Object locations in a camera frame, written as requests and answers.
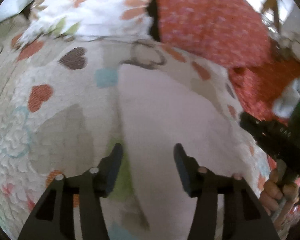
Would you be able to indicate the person right hand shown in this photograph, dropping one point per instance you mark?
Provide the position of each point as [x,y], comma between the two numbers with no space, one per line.
[271,194]

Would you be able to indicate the white heart pattern quilt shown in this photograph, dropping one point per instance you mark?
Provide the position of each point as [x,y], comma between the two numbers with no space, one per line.
[60,114]

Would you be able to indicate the pink floral zip sweater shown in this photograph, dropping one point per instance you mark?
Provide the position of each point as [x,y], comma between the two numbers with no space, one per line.
[158,112]

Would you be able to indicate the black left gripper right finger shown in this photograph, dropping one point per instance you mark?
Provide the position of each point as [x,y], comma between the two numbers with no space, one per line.
[244,216]

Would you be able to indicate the orange floral pillow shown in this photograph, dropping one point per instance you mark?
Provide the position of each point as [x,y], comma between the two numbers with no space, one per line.
[227,32]

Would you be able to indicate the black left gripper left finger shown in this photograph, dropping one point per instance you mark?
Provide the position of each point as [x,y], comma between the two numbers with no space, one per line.
[53,215]

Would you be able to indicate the grey crumpled cloth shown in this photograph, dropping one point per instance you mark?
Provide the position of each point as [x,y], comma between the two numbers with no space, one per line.
[285,104]

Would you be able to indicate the white floral pillow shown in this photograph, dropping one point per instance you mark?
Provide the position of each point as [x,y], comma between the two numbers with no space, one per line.
[87,19]

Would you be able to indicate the wooden headboard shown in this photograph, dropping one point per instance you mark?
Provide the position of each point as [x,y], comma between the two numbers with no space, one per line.
[269,12]

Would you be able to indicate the orange floral sheet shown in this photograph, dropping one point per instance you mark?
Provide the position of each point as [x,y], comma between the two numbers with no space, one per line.
[258,87]

